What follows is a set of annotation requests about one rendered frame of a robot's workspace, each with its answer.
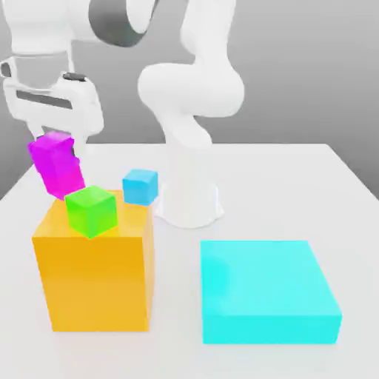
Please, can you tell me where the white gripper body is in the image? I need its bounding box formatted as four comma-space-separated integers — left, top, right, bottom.
1, 76, 105, 141

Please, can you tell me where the small magenta cube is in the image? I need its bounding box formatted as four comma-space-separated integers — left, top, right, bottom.
27, 130, 87, 201

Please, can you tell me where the small green cube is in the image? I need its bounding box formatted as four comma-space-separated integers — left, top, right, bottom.
64, 185, 119, 240

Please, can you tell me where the small blue cube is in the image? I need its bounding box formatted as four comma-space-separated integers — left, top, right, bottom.
121, 168, 159, 207

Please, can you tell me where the large orange box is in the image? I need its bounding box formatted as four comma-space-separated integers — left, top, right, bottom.
31, 189, 155, 333

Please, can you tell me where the large cyan box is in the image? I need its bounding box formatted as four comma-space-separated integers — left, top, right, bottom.
200, 240, 343, 345

